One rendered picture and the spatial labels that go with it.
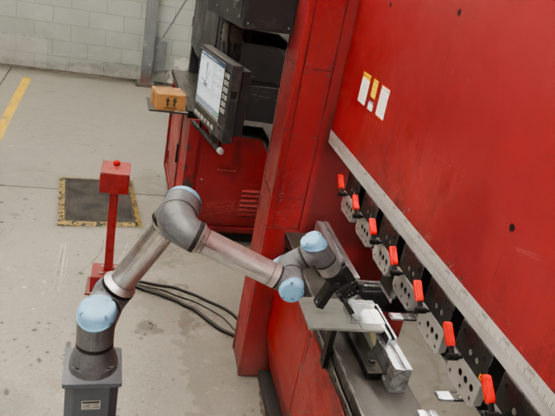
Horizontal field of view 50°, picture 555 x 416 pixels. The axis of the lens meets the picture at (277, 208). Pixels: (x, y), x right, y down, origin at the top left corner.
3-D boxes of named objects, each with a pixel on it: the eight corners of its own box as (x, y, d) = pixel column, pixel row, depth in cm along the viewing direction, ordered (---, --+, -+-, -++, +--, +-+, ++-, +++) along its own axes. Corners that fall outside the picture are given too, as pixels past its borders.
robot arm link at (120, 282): (75, 314, 193) (172, 192, 175) (88, 290, 206) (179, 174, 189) (106, 334, 195) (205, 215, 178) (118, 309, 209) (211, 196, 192)
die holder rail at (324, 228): (311, 238, 284) (315, 220, 280) (324, 239, 286) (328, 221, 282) (340, 296, 240) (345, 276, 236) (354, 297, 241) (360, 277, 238)
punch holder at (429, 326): (414, 324, 174) (430, 276, 168) (440, 325, 176) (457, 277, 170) (435, 357, 161) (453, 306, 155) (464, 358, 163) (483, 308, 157)
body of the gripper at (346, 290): (364, 294, 197) (348, 268, 192) (342, 307, 198) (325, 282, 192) (357, 281, 204) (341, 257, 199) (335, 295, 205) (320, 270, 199)
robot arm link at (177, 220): (160, 209, 166) (313, 284, 175) (168, 194, 176) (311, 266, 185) (143, 241, 170) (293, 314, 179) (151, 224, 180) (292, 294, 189)
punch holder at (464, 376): (443, 370, 157) (462, 317, 150) (472, 371, 159) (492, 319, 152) (470, 411, 143) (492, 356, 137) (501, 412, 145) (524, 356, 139)
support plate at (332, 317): (296, 299, 211) (297, 296, 210) (367, 302, 217) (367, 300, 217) (308, 329, 195) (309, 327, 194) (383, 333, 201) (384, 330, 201)
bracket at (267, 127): (228, 130, 327) (230, 118, 325) (272, 135, 333) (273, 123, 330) (237, 155, 292) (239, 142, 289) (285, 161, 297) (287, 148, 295)
